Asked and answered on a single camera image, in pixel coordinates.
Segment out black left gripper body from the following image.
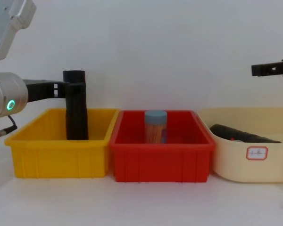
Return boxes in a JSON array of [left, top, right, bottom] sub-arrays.
[[22, 79, 56, 104]]

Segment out tall black cylinder bottle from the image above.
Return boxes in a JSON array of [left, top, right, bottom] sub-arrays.
[[62, 69, 89, 141]]

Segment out yellow plastic bin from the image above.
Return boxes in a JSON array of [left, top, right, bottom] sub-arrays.
[[4, 108, 120, 179]]

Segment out long black cylinder tool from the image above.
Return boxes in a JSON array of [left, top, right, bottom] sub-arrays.
[[209, 124, 283, 144]]

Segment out white label with red border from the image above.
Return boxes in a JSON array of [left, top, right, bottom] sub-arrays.
[[246, 145, 268, 161]]

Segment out cream plastic bin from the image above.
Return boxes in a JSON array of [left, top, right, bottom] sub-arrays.
[[197, 107, 283, 184]]

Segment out toothpick jar with grey lid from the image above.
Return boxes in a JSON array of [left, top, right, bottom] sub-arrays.
[[144, 110, 168, 144]]

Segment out red plastic bin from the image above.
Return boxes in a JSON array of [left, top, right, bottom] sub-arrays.
[[108, 110, 216, 183]]

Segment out thin dark gripper cable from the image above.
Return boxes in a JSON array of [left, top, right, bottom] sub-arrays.
[[0, 114, 17, 137]]

